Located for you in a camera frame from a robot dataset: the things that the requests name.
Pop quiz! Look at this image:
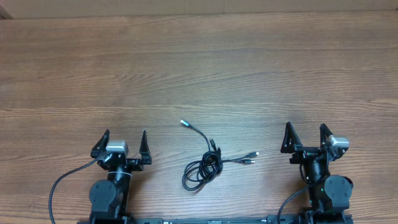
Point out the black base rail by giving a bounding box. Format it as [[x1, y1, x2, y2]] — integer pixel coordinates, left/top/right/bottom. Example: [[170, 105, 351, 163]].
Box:
[[77, 213, 354, 224]]

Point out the black USB cable long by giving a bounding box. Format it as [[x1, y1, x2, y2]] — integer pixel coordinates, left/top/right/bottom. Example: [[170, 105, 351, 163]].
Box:
[[180, 120, 223, 192]]

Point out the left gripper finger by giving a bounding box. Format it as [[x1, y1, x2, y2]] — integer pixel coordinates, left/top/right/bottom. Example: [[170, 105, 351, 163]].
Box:
[[139, 130, 152, 165], [90, 129, 109, 158]]

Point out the black USB cable short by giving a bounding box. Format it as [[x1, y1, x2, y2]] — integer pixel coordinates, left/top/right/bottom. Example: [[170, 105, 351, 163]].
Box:
[[197, 139, 259, 184]]

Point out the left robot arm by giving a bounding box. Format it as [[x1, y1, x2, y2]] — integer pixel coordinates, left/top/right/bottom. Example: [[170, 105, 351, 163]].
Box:
[[89, 129, 152, 223]]

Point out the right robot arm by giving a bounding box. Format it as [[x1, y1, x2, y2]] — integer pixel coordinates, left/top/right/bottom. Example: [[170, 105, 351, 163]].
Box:
[[276, 122, 354, 223]]

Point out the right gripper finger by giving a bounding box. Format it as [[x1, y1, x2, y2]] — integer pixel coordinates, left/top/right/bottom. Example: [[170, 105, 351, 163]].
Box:
[[320, 123, 333, 146], [280, 121, 303, 154]]

